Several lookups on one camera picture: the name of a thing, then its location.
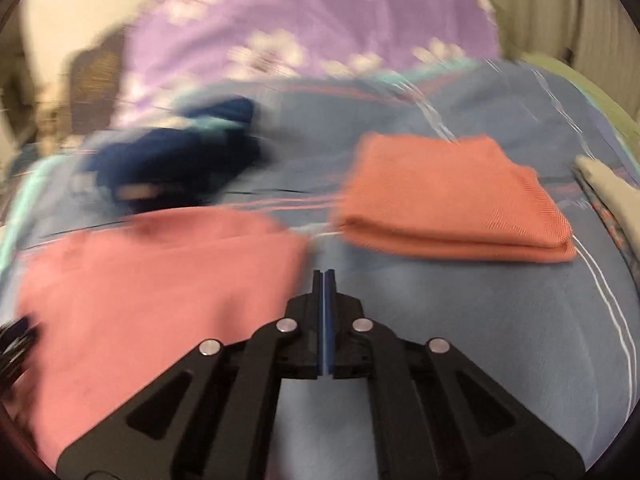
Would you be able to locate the folded orange cloth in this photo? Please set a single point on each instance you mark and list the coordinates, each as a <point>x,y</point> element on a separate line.
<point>450,200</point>

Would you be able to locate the purple floral sheet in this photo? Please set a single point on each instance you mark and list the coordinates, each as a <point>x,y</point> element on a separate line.
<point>300,10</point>

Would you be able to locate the folded beige cloth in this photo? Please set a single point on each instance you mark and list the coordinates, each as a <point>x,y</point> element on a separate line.
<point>615,190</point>

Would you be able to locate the green pillow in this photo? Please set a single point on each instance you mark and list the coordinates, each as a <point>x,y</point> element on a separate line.
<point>600,90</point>

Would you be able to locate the dark printed sofa cover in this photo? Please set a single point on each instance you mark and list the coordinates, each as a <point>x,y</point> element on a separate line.
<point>95,85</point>

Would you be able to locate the navy blue garment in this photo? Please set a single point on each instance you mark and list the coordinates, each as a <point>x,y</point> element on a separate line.
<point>175,160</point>

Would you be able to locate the pink garment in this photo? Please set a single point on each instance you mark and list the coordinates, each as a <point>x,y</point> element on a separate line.
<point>125,310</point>

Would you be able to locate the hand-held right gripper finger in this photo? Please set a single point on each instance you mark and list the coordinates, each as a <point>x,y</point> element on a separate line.
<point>330,325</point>
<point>324,325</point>

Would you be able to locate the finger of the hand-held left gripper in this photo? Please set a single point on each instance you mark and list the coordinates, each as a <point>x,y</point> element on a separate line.
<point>15,355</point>

